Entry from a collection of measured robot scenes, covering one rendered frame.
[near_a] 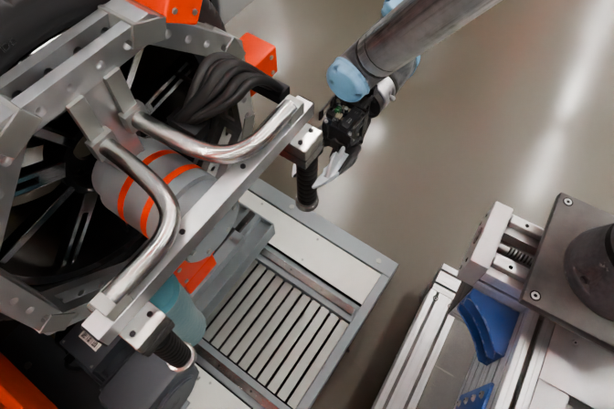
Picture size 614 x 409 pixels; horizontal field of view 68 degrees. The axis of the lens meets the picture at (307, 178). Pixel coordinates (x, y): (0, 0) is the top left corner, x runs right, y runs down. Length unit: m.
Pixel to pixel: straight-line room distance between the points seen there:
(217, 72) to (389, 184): 1.22
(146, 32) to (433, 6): 0.36
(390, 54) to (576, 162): 1.51
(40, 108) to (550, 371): 0.82
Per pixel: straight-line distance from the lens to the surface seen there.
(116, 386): 1.18
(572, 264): 0.81
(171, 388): 1.17
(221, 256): 1.40
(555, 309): 0.80
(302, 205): 0.84
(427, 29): 0.63
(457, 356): 1.37
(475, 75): 2.24
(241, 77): 0.65
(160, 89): 0.88
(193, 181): 0.71
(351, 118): 0.78
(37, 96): 0.59
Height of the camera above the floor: 1.50
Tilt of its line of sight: 58 degrees down
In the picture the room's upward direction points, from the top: straight up
